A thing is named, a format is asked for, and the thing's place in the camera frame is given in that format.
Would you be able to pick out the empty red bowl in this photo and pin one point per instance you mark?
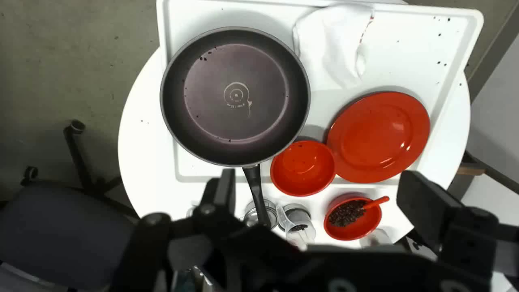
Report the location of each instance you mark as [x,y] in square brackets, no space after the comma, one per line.
[303,168]

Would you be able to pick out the black frying pan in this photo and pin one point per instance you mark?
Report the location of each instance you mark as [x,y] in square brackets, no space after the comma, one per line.
[236,97]

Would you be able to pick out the round white table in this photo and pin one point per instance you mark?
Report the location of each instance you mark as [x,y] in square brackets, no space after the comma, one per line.
[147,162]

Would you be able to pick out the glass shaker with metal lid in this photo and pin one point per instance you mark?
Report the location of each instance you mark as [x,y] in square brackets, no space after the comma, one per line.
[296,219]
[252,212]

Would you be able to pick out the red bowl with beans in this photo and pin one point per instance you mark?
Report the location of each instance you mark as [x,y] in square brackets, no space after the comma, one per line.
[351,219]

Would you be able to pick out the red spoon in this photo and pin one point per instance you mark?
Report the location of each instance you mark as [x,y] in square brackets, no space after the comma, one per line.
[374,203]

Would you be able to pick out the white towel with red print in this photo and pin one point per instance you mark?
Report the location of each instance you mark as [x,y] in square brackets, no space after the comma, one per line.
[333,42]

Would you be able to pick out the red plate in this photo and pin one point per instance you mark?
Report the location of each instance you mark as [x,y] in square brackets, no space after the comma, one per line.
[379,136]

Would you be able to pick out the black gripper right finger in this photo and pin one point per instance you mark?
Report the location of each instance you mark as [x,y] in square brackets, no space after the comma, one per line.
[439,215]

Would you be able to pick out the grey back office chair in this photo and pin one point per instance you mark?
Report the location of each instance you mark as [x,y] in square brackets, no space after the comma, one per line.
[59,237]

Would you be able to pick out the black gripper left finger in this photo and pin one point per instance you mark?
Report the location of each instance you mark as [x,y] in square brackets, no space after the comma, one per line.
[220,194]

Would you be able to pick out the white tray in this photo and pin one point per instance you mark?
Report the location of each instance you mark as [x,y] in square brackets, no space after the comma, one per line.
[411,53]

